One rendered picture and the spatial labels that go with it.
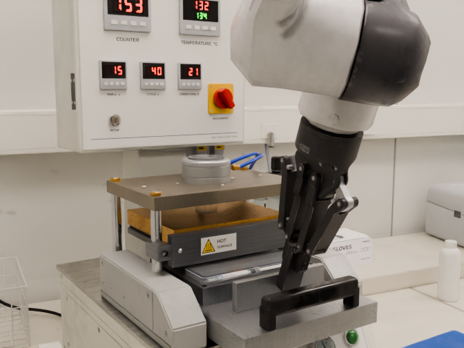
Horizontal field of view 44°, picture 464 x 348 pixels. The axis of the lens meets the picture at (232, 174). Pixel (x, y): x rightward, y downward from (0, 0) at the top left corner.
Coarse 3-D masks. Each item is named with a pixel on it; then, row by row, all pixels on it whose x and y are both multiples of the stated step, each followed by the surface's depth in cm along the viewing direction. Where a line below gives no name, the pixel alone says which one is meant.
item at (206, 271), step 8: (248, 256) 87; (256, 256) 87; (264, 256) 87; (272, 256) 87; (280, 256) 87; (208, 264) 83; (216, 264) 83; (224, 264) 83; (232, 264) 83; (240, 264) 83; (248, 264) 83; (256, 264) 83; (264, 264) 83; (192, 272) 80; (200, 272) 80; (208, 272) 80; (216, 272) 80; (224, 272) 80; (232, 272) 80
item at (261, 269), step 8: (200, 264) 83; (272, 264) 83; (280, 264) 84; (184, 272) 81; (240, 272) 80; (248, 272) 81; (256, 272) 82; (200, 280) 78; (208, 280) 77; (216, 280) 78
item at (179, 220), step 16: (144, 208) 96; (192, 208) 96; (208, 208) 92; (224, 208) 96; (240, 208) 96; (256, 208) 96; (144, 224) 89; (176, 224) 84; (192, 224) 84; (208, 224) 84; (224, 224) 86; (144, 240) 90
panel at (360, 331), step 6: (360, 330) 86; (330, 336) 83; (336, 336) 83; (342, 336) 84; (360, 336) 86; (336, 342) 83; (342, 342) 84; (348, 342) 84; (360, 342) 85; (366, 342) 86
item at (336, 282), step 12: (348, 276) 76; (300, 288) 72; (312, 288) 72; (324, 288) 72; (336, 288) 73; (348, 288) 75; (264, 300) 68; (276, 300) 68; (288, 300) 69; (300, 300) 70; (312, 300) 71; (324, 300) 73; (348, 300) 76; (264, 312) 68; (276, 312) 68; (288, 312) 70; (264, 324) 69
